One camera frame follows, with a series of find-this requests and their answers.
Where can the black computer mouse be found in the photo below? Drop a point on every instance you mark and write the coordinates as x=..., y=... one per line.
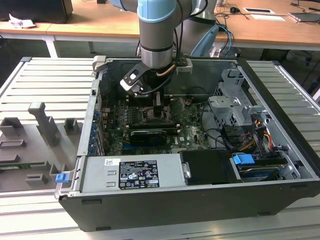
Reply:
x=234, y=10

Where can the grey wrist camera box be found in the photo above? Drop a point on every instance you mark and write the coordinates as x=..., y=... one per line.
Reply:
x=185, y=68

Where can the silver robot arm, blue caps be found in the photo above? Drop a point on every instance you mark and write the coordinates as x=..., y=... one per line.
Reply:
x=156, y=32

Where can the crumpled white paper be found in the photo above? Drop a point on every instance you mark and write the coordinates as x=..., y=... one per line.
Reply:
x=20, y=22

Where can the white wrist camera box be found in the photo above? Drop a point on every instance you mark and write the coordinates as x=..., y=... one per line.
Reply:
x=128, y=83

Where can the black RAM slot bank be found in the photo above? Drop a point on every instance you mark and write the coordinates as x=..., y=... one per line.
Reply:
x=152, y=126
x=147, y=100

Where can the green motherboard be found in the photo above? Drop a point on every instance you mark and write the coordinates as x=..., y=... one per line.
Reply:
x=192, y=132

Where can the hard disk in blue carrier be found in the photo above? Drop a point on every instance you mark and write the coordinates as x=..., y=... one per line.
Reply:
x=242, y=159

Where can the silver metal drive cage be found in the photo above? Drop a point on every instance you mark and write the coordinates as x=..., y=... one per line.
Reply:
x=225, y=110

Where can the open black PC case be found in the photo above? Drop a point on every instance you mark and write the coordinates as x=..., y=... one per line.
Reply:
x=175, y=212

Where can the blue plastic case clip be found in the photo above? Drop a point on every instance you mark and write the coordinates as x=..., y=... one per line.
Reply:
x=62, y=178

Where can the pale blue teach pendant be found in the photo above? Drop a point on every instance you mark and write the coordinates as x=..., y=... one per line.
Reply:
x=206, y=40

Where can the grey parts rack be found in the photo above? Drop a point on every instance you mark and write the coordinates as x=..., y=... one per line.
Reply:
x=32, y=150

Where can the black graphics card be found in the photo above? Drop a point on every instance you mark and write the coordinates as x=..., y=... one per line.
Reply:
x=147, y=138

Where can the black CPU socket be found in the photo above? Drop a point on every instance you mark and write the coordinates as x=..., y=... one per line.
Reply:
x=147, y=120

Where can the small black desk item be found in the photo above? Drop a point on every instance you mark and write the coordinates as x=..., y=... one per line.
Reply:
x=101, y=1

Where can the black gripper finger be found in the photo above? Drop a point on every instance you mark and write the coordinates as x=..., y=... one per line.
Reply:
x=162, y=100

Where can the white paper sheet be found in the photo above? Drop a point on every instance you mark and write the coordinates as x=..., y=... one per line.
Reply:
x=268, y=17

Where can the wooden desk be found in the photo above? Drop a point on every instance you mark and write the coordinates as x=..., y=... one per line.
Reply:
x=62, y=28
x=40, y=28
x=262, y=30

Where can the grey power supply unit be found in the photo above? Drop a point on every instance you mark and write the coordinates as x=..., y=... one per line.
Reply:
x=100, y=175

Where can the green RAM stick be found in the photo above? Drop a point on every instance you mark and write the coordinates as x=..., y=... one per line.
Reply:
x=22, y=165

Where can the black monitor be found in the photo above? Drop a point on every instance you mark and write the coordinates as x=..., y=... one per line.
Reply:
x=37, y=10

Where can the blue expansion slot retainers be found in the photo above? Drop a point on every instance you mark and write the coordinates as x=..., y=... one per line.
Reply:
x=94, y=132

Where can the grey laptop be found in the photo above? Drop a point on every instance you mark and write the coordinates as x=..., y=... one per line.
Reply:
x=306, y=17

